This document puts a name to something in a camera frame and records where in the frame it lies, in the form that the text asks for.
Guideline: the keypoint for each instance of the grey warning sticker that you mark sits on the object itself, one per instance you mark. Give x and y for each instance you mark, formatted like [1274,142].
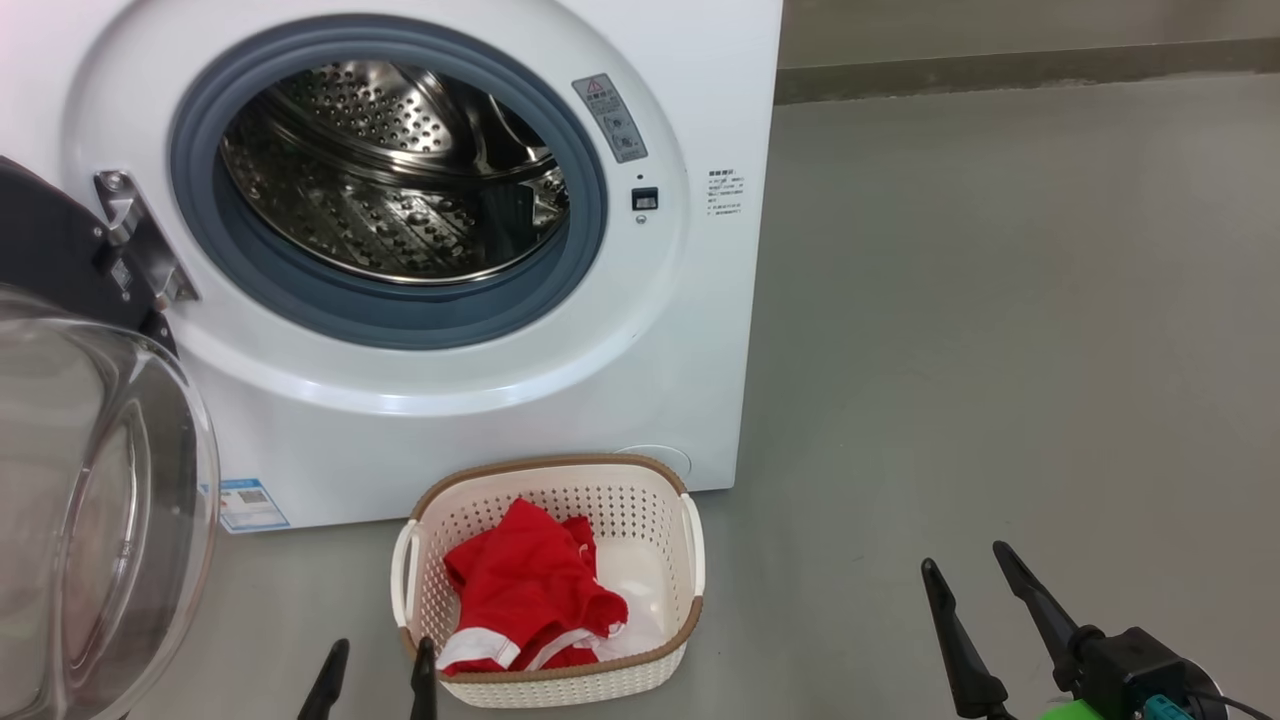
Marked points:
[610,118]

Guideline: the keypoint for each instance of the steel perforated drum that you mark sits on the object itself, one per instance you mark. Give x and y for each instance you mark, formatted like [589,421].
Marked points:
[380,200]

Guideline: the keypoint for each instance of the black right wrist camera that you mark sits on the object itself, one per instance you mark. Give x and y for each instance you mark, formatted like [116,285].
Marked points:
[1130,665]

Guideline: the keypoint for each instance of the round white filter cover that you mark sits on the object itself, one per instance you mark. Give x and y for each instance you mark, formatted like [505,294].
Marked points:
[670,458]

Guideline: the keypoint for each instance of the grey rubber door gasket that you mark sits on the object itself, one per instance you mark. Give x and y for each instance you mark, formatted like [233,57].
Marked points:
[400,320]

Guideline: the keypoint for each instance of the black glass washing machine door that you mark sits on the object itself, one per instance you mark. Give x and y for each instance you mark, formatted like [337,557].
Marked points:
[40,250]

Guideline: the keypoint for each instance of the cream perforated laundry basket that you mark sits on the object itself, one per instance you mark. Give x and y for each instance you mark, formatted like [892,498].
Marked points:
[560,690]

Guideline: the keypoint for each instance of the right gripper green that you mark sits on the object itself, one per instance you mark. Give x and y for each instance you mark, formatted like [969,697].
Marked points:
[1068,711]

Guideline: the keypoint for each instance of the small printed text sticker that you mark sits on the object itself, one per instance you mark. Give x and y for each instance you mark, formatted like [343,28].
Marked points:
[725,192]

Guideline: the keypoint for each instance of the red white garment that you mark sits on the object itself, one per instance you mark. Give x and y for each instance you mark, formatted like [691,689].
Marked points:
[520,590]

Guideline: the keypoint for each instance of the dark grey skirting board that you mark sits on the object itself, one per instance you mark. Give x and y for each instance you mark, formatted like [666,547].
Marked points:
[1030,70]

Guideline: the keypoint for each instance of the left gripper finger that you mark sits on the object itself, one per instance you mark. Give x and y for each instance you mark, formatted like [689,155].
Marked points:
[424,690]
[328,690]

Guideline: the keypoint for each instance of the blue energy label sticker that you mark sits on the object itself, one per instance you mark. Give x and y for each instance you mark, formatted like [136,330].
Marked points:
[252,505]

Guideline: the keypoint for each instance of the white washing machine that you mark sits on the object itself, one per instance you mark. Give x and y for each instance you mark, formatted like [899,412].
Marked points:
[650,350]

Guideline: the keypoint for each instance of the metal door hinge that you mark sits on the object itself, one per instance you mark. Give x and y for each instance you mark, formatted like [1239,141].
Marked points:
[140,240]

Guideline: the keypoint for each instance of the black door latch socket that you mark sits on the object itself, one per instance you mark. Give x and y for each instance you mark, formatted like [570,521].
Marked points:
[645,198]

